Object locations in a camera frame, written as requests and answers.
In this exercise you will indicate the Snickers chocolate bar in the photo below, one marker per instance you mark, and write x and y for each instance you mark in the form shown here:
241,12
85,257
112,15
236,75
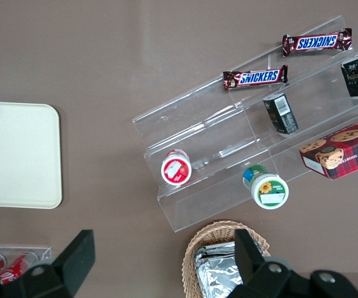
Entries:
256,77
318,42

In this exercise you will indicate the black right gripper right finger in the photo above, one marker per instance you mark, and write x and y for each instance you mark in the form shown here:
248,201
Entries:
250,257

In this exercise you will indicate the wicker basket with foil packs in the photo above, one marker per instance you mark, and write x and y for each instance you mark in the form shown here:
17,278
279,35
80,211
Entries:
216,234

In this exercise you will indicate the green lid sunflower cup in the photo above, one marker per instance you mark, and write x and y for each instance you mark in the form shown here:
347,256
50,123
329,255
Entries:
268,191

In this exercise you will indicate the red tartan cookie box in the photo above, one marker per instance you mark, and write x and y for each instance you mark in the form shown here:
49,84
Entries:
343,152

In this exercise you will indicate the cream rectangular plastic tray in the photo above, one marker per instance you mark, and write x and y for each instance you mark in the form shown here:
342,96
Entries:
17,155

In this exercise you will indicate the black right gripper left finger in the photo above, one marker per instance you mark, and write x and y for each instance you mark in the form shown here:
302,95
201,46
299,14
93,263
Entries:
73,260

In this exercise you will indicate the clear acrylic bottle rack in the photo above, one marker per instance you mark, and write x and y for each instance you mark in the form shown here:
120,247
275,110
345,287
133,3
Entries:
46,252

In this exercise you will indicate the red lid yogurt cup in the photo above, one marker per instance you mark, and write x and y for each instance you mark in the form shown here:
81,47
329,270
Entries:
176,170

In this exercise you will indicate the black box with barcode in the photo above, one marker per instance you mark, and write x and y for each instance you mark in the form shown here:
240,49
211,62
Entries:
282,115

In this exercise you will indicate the clear acrylic stepped display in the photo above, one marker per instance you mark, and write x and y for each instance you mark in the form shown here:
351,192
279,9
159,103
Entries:
203,133

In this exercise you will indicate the silver foil wrapped pack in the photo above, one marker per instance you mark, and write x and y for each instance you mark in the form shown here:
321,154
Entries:
219,250
216,276

